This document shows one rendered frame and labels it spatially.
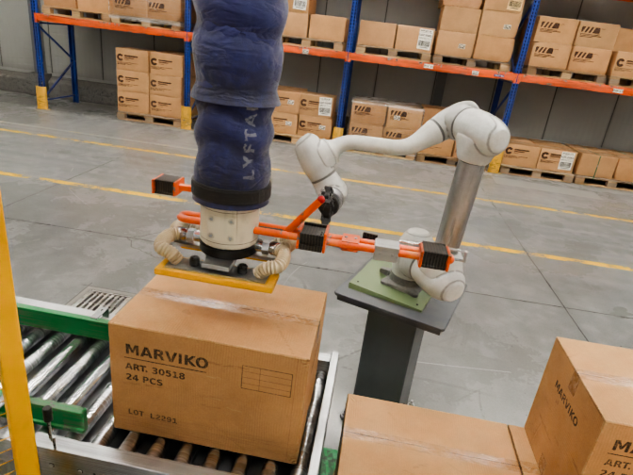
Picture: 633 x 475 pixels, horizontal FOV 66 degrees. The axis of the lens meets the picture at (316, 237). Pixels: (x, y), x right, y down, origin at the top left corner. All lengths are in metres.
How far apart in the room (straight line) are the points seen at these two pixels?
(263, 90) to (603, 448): 1.30
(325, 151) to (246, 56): 0.65
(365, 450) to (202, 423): 0.54
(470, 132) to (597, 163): 7.63
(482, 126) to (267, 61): 0.85
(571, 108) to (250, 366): 9.46
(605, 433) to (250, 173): 1.16
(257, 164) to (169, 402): 0.79
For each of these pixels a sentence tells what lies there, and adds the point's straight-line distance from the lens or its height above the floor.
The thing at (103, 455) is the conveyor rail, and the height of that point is 0.59.
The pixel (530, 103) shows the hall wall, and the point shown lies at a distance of 10.19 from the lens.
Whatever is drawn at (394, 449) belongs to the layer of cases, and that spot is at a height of 0.54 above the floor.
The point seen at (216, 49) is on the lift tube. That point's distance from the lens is 1.25.
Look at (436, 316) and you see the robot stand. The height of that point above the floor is 0.75.
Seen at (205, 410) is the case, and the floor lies 0.70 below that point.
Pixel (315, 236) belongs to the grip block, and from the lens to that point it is 1.36.
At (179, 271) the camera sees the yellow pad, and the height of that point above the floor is 1.13.
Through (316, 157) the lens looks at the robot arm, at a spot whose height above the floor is 1.38.
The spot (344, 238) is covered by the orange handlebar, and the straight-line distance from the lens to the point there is 1.39.
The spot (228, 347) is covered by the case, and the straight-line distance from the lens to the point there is 1.43.
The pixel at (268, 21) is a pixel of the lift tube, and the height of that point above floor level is 1.80.
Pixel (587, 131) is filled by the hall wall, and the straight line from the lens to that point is 10.60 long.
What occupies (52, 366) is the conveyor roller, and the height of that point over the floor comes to 0.55.
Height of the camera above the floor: 1.78
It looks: 22 degrees down
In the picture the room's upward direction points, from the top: 7 degrees clockwise
